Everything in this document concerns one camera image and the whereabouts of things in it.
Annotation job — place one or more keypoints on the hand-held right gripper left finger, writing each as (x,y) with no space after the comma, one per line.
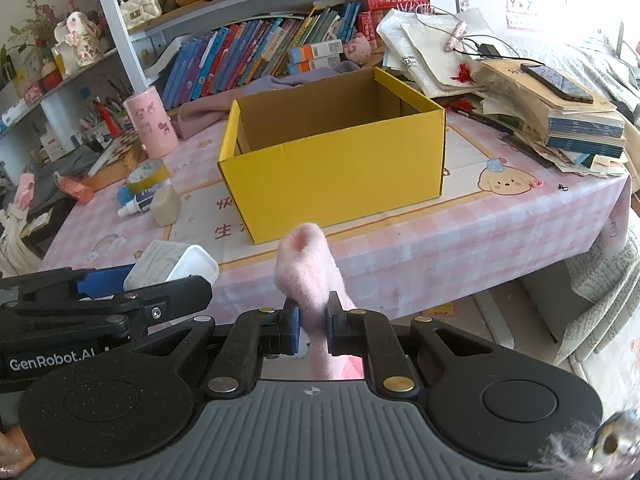
(295,327)

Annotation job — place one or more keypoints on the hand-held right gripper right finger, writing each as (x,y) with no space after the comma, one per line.
(331,327)

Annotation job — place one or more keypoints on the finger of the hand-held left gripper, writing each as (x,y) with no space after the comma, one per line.
(105,280)
(175,297)

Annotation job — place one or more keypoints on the white plastic box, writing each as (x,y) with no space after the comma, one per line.
(170,262)

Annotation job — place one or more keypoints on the pink fuzzy sock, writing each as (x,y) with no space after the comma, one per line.
(305,270)

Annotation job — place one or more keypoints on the white blue glue bottle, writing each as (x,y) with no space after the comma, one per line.
(142,202)

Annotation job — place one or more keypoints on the beige block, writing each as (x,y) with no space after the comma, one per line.
(166,206)

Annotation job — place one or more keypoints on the yellow packing tape roll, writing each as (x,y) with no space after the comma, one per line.
(150,175)

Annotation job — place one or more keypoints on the yellow cardboard box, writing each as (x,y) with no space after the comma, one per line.
(325,180)

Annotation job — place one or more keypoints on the orange pump bottle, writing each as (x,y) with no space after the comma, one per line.
(77,191)

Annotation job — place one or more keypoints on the white printed cloth bag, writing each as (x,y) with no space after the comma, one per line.
(20,240)

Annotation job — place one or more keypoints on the pink pouch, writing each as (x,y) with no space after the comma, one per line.
(24,191)

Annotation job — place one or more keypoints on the grey cloth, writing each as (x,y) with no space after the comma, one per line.
(65,165)

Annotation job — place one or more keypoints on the wooden chess board box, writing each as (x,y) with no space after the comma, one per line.
(117,155)

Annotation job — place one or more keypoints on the pink sticker-covered cylinder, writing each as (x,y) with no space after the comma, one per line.
(152,125)

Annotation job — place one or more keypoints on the bunch of pens in holders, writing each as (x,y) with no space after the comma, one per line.
(107,110)

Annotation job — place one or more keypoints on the purple cloth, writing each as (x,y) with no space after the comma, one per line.
(200,110)

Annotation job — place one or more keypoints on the red round figurine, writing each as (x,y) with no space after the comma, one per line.
(51,74)

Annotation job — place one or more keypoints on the white leaning book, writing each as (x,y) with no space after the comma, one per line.
(167,55)

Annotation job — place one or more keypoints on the white pink bunny figurine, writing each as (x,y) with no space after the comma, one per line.
(80,42)

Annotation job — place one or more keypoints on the white shelf unit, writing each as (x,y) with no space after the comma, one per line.
(120,35)

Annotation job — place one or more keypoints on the row of colourful books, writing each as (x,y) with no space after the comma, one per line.
(240,55)

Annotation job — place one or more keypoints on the black pen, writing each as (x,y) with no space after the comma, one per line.
(480,119)

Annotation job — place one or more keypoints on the orange white small carton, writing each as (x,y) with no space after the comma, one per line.
(315,66)
(315,51)

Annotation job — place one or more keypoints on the white quilted handbag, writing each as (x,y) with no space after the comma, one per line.
(140,10)

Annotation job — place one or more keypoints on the grey patterned bedsheet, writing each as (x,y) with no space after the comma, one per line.
(605,290)

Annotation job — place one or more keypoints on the pink pig plush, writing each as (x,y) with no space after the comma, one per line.
(357,49)

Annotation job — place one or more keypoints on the white paper bags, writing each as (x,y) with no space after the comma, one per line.
(430,60)

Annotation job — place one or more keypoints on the red tassel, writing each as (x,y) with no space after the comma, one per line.
(462,74)

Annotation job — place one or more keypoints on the fuzzy cloth with metal eyelet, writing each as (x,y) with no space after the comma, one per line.
(612,442)

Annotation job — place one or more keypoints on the red hardcover book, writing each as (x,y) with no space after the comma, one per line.
(370,25)

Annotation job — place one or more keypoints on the stack of books and papers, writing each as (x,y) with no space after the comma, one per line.
(575,125)

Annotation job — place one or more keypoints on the black charger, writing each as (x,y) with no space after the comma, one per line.
(489,51)

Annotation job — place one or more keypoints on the black smartphone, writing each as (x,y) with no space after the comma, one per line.
(555,82)

